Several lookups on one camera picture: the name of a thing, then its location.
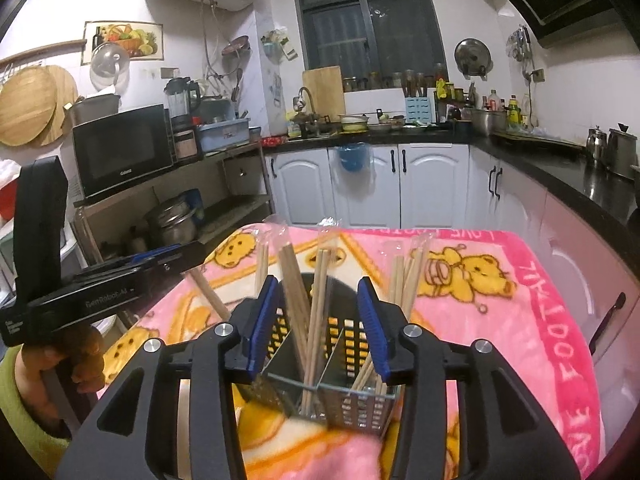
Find red plastic basin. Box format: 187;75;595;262
0;179;18;221

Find black microwave oven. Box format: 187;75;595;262
61;104;174;200

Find round bamboo tray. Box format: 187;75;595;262
0;65;78;148

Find green sleeve forearm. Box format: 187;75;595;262
1;346;70;479

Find wooden cutting board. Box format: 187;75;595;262
303;65;346;122

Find blue knife block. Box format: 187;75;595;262
405;96;434;125

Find pink cartoon blanket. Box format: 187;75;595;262
104;222;603;479

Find steel stock pot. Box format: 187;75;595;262
144;196;198;247

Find fruit picture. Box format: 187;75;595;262
81;21;164;65

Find glass pot lid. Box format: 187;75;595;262
90;42;130;90

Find dark kitchen window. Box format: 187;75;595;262
297;0;446;81

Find person left hand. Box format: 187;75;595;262
14;324;105;436

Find hanging pot lid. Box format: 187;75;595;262
454;38;494;80

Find blue hanging bag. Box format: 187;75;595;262
337;142;370;174

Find metal shelf rack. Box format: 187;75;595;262
70;136;272;264

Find steel pot on counter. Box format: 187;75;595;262
471;110;506;136

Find chopstick pair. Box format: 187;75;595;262
255;224;271;297
300;217;340;417
274;224;310;377
188;268;231;322
349;231;434;394

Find blue dish tray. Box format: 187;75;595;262
198;119;250;154

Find black blender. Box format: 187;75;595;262
164;77;202;129

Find small steel teapot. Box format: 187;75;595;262
586;126;606;165

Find dark green utensil basket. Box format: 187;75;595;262
240;278;399;437

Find steel kettle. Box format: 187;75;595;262
605;122;638;180

